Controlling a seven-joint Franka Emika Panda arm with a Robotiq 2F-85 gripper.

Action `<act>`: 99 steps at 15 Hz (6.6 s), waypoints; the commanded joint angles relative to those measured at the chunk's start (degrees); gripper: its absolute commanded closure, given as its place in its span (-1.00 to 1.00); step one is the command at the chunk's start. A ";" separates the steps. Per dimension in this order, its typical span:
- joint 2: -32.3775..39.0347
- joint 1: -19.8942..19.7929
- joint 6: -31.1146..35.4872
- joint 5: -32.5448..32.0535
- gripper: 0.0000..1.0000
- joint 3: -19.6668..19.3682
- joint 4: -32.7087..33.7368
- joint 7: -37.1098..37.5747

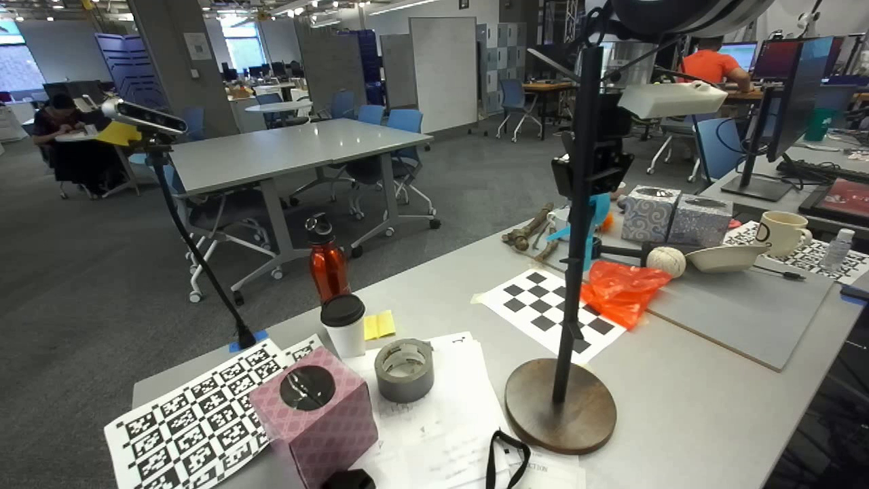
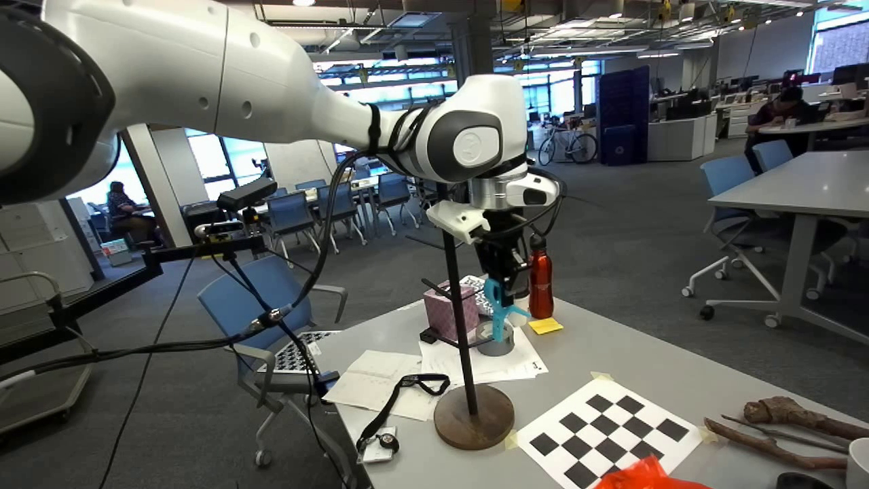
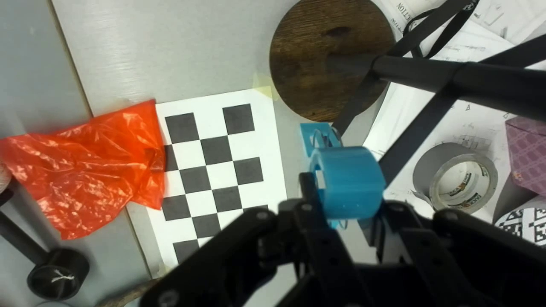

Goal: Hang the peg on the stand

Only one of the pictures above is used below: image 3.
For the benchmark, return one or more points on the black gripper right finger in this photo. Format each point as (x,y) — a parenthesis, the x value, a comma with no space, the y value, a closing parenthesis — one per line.
(453,261)

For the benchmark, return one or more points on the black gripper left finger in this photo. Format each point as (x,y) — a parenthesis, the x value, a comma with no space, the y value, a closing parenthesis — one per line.
(255,256)

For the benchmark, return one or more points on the light blue plastic peg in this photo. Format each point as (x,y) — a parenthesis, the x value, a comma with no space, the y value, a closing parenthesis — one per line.
(346,181)

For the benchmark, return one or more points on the black pole wooden base stand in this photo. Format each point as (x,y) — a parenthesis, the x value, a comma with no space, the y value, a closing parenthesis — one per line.
(317,57)

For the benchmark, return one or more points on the fiducial tag paper sheet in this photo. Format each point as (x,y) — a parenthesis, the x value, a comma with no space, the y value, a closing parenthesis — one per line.
(525,222)

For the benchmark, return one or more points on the grey tape roll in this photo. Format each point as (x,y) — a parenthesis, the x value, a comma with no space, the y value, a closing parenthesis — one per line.
(426,167)

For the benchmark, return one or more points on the black white checkerboard sheet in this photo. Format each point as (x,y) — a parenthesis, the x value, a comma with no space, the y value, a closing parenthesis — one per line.
(255,142)

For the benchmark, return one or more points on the white handwritten paper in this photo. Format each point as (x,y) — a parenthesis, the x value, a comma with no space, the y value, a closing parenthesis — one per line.
(477,133)

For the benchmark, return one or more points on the orange plastic bag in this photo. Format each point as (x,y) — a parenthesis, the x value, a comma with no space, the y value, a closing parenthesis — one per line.
(85,164)

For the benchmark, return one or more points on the grey board wooden edge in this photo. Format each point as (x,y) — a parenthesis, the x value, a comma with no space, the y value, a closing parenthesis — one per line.
(34,69)

